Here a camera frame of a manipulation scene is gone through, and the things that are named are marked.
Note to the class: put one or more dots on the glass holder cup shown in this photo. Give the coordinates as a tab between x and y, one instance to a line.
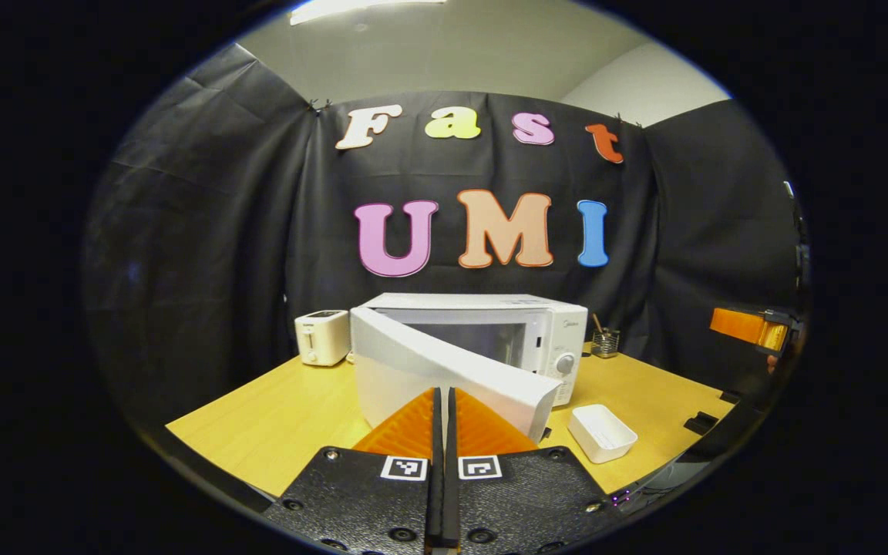
606	345

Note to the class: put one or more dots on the small black block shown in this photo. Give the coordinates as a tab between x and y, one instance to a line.
700	423

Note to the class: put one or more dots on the white rectangular dish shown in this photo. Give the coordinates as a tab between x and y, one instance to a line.
602	435

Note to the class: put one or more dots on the brown wooden stick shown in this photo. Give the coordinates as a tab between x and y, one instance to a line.
597	322

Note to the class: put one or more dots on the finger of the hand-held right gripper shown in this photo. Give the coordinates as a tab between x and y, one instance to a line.
737	325

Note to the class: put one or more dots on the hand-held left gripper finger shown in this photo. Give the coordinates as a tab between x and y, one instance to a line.
452	486
435	478

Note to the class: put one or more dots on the white toaster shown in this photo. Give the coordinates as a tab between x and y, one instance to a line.
321	339

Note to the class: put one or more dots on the ceiling light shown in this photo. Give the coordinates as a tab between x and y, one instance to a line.
351	8

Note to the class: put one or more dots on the white microwave oven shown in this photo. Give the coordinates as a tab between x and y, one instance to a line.
490	308

